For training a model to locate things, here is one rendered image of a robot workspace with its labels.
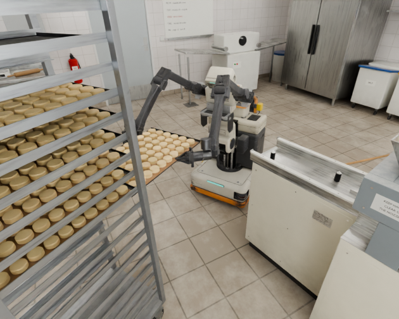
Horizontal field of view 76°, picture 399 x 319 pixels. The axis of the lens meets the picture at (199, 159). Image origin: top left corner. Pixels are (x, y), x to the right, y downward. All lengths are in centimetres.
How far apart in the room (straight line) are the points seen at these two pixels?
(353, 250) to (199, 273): 117
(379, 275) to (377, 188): 41
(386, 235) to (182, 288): 137
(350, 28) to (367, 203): 423
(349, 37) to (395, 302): 435
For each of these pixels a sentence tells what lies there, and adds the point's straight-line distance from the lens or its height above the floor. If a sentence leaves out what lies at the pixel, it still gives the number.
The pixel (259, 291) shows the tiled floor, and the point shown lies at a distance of 209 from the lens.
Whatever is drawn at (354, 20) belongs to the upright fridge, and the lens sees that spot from 520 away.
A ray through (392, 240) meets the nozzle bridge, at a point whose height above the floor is 97.
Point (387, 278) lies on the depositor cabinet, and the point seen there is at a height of 78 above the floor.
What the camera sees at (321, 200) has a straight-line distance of 157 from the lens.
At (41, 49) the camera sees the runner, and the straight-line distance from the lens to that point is 84.
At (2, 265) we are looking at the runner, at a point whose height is 114.
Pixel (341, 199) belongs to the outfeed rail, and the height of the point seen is 88.
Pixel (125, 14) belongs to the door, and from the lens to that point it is 550.
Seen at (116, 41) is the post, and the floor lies 167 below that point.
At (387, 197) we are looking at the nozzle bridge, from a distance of 117.
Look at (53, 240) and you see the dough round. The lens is 108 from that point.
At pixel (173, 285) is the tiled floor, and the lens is 210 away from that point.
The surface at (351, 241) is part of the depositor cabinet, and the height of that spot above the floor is 84.
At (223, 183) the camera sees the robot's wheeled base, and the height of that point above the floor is 27.
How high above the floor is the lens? 177
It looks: 32 degrees down
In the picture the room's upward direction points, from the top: 2 degrees counter-clockwise
